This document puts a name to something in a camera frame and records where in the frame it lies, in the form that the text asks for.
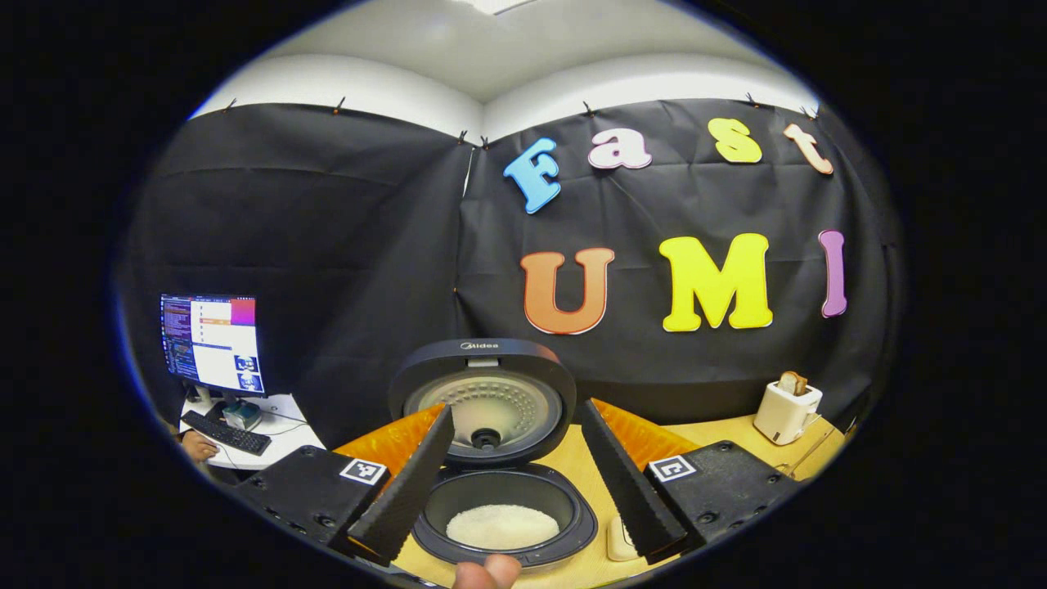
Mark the computer monitor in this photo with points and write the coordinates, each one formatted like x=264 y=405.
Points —
x=217 y=343

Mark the black keyboard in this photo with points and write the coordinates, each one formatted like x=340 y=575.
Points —
x=225 y=433

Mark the black backdrop cloth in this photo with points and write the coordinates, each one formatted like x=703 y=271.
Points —
x=352 y=245

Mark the small teal box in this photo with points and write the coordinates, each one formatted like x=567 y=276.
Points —
x=242 y=415

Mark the black silver rice cooker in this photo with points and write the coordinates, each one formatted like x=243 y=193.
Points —
x=523 y=360

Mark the brown toast slice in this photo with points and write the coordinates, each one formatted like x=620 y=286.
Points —
x=802 y=384

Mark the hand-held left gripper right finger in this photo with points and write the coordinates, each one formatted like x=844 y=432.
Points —
x=626 y=491

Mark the white rice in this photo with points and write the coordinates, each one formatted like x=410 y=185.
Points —
x=503 y=528

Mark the ceiling light panel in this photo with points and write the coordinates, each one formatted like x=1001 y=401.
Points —
x=495 y=5

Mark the pale bread slice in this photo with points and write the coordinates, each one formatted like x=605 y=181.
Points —
x=787 y=383

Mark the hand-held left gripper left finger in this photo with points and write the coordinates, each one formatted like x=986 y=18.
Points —
x=413 y=491

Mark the white toaster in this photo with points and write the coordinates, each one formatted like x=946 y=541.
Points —
x=781 y=417

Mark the white side desk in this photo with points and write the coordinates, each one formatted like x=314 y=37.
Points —
x=282 y=421

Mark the clear plastic container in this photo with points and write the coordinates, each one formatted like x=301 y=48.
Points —
x=617 y=544

